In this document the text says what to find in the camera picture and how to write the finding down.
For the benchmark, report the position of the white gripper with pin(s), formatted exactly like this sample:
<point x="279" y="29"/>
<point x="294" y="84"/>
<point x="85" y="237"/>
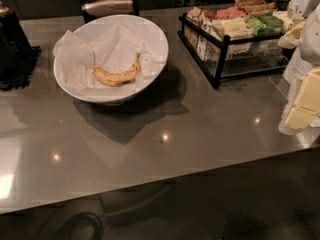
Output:
<point x="311" y="42"/>

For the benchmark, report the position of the yellow spotted banana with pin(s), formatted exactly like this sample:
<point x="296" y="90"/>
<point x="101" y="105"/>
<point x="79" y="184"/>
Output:
<point x="114" y="80"/>

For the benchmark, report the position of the white ceramic bowl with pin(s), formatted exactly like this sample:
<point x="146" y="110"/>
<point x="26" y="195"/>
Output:
<point x="156" y="44"/>

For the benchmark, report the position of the green snack packets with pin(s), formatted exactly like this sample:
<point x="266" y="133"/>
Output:
<point x="265" y="24"/>

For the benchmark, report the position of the cream snack packets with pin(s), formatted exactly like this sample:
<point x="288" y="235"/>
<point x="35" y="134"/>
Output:
<point x="235" y="28"/>

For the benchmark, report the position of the brown snack packets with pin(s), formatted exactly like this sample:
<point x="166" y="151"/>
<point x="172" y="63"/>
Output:
<point x="255" y="7"/>

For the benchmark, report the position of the pink snack packets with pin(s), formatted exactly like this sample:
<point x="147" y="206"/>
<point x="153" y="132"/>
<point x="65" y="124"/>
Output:
<point x="229" y="13"/>

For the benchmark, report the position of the white paper liner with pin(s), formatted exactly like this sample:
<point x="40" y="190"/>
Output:
<point x="80" y="60"/>

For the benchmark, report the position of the black woven mat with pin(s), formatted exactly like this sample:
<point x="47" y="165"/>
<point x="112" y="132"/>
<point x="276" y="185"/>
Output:
<point x="21" y="76"/>

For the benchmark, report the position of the black coffee machine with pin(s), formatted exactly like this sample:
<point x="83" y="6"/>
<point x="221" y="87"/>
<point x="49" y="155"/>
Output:
<point x="14" y="45"/>

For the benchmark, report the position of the black wire snack rack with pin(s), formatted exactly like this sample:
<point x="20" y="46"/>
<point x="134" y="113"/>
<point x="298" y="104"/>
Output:
<point x="221" y="58"/>

